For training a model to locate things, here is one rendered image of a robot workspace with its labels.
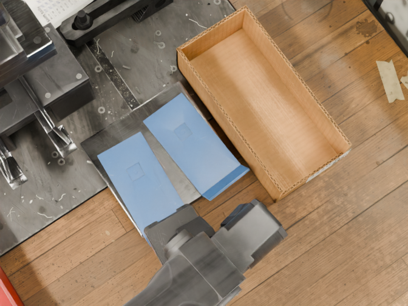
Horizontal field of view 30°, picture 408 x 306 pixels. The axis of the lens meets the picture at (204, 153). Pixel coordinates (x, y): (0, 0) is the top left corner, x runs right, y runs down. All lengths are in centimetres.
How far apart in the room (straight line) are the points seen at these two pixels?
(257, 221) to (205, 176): 24
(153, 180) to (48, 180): 15
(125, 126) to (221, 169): 15
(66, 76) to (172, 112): 16
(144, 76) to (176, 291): 48
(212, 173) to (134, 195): 11
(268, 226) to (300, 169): 28
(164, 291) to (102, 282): 36
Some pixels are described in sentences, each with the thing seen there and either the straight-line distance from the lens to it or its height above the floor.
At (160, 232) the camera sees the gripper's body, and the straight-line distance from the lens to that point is 93.
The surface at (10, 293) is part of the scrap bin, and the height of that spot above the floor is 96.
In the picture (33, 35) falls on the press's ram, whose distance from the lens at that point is 91.
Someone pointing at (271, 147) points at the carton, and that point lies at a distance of 110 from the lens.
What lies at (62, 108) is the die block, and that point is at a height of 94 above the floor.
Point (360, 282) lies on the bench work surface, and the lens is 109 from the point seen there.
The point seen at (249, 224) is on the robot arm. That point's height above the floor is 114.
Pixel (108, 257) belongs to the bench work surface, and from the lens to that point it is 108.
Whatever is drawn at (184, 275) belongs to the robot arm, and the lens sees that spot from 75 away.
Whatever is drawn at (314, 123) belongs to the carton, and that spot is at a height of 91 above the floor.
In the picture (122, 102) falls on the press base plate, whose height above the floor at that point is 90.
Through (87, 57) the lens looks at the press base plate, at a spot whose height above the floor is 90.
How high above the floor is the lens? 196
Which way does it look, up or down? 75 degrees down
